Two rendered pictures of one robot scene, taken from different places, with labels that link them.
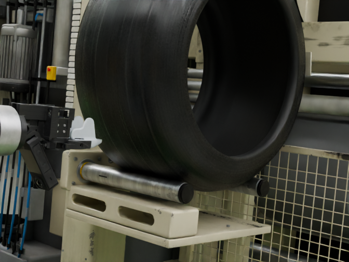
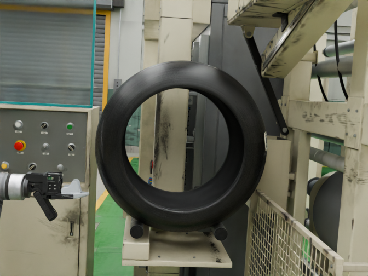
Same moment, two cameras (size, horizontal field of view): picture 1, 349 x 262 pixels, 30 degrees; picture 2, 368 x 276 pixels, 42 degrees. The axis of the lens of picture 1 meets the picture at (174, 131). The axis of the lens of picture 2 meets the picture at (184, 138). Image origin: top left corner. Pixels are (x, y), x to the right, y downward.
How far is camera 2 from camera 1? 1.22 m
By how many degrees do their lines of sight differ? 41
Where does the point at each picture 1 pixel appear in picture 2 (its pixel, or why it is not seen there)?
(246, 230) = (201, 262)
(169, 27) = (107, 127)
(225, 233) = (178, 262)
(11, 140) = (15, 193)
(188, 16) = (120, 120)
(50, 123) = (42, 184)
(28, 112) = (32, 178)
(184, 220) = (134, 249)
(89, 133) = (74, 189)
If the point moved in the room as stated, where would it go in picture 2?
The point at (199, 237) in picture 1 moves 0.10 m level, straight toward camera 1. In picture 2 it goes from (151, 262) to (127, 269)
